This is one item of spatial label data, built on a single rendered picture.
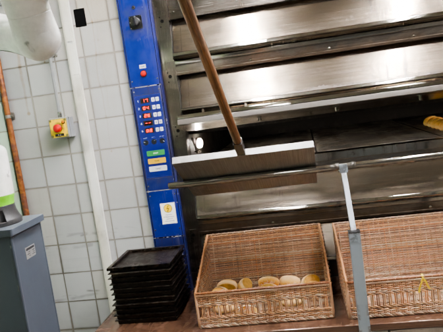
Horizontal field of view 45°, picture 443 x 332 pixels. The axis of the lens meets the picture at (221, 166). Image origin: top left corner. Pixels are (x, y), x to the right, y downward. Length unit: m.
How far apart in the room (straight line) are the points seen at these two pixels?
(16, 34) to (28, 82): 1.51
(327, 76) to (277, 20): 0.34
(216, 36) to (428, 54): 0.95
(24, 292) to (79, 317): 1.28
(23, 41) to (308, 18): 1.51
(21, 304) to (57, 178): 1.20
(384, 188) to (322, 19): 0.82
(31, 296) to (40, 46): 0.79
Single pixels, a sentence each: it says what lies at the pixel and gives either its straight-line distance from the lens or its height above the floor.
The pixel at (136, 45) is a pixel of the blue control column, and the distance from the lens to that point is 2.61.
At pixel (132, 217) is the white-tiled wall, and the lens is 2.72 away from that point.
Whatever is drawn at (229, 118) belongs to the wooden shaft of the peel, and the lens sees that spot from 1.79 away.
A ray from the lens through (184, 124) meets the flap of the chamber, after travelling 2.43.
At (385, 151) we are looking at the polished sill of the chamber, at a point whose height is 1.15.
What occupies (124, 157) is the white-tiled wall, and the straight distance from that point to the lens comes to 2.68.
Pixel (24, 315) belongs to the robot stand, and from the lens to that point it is 1.73.
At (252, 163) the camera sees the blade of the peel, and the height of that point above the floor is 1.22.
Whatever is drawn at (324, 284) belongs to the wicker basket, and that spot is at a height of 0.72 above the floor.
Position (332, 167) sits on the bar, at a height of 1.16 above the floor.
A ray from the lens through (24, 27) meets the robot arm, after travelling 1.33.
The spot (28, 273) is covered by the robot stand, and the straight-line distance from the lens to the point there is 1.75.
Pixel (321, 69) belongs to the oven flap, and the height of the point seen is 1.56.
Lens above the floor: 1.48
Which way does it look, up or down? 7 degrees down
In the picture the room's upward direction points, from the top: 8 degrees counter-clockwise
